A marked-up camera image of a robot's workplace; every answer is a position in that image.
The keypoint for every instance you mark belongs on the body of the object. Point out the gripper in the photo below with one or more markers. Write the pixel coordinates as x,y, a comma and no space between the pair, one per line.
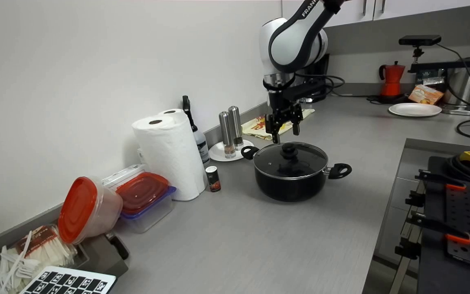
280,107

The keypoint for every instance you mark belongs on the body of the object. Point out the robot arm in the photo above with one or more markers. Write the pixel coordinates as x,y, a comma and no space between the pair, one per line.
290,43

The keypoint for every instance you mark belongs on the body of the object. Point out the glass pot lid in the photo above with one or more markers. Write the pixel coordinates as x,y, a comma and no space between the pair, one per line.
300,161

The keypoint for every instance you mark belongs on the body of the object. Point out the black cooking pot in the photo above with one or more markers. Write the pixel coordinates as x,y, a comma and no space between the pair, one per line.
290,185

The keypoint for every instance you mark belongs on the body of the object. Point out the red moka pot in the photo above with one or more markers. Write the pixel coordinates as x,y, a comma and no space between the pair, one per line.
391,79

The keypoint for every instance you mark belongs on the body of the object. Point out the rectangular container with red lid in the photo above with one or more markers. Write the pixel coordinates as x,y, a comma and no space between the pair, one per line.
142,191

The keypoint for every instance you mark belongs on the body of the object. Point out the rectangular container with blue lid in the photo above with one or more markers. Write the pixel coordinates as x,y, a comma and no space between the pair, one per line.
153,214

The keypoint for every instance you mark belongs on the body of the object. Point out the round container with red lid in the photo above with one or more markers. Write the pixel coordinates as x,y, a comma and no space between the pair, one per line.
80,208

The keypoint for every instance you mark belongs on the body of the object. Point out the yellow and red cloth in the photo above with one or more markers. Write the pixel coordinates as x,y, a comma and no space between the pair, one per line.
255,125

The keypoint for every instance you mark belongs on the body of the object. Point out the steel salt grinder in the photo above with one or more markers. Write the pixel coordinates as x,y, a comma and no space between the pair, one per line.
236,122

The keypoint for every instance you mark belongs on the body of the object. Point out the steel pepper grinder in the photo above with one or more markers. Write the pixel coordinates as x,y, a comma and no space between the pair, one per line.
227,130

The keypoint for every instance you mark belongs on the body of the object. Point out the black coffee machine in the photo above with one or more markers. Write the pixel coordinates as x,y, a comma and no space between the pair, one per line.
320,67

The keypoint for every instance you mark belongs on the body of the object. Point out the small white saucer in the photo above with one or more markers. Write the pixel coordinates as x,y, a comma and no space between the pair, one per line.
217,153

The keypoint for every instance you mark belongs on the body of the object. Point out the spray bottle with black trigger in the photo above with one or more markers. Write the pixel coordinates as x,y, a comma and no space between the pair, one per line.
200,143

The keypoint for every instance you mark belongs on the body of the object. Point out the small dark spice jar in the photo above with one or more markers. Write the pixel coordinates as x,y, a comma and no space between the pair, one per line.
213,179

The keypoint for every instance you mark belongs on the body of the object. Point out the white paper towel roll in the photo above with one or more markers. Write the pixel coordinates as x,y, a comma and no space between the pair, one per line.
174,159
176,111

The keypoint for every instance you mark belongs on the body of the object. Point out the white plate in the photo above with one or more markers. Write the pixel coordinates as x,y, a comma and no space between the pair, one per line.
414,109

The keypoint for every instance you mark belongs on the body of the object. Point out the orange food packet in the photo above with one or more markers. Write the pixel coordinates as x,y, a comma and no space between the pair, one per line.
424,94

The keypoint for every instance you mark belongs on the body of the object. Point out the black and orange clamp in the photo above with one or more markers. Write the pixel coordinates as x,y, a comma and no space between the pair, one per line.
439,226
435,177

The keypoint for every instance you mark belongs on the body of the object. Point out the steel stand mixer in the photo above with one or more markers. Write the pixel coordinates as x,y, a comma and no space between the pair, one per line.
461,83

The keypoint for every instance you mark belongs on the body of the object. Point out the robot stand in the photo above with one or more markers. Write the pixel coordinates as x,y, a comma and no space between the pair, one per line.
439,261

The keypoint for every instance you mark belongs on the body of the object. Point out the grey cutlery holder box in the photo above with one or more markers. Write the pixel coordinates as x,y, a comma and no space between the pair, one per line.
104,255

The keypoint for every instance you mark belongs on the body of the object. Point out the black and white marker board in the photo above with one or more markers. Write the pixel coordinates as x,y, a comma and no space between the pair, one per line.
69,282

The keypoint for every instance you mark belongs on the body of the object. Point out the heap of white plastic forks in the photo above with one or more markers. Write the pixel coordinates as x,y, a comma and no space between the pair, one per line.
27,255

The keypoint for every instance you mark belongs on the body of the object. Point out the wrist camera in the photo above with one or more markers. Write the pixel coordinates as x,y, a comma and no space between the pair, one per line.
306,87

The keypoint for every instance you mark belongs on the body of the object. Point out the white wall cabinets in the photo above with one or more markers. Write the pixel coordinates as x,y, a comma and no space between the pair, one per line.
357,10

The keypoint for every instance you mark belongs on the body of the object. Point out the camera on mount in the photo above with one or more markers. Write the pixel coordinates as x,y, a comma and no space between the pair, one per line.
419,41

